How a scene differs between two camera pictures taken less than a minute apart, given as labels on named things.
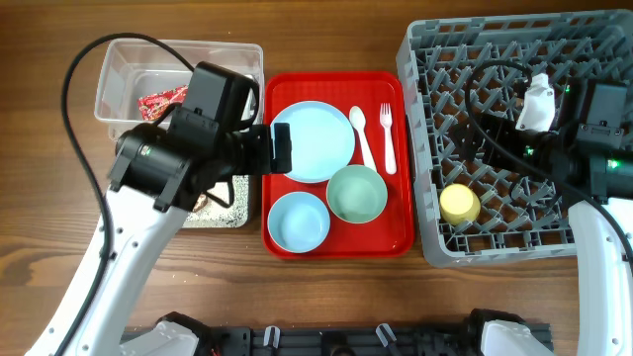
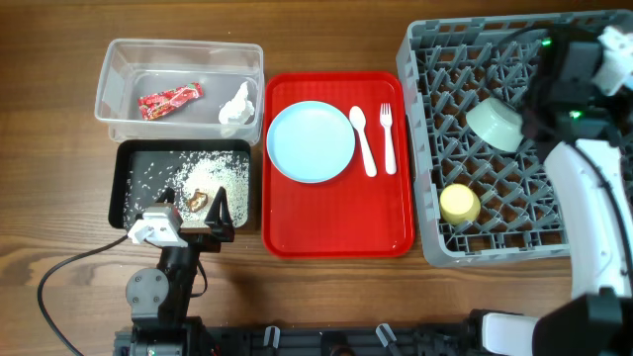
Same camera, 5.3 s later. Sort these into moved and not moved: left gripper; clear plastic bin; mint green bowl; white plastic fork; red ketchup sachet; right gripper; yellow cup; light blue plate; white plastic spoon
Moved: mint green bowl; left gripper; right gripper
Not moved: light blue plate; white plastic fork; yellow cup; clear plastic bin; red ketchup sachet; white plastic spoon
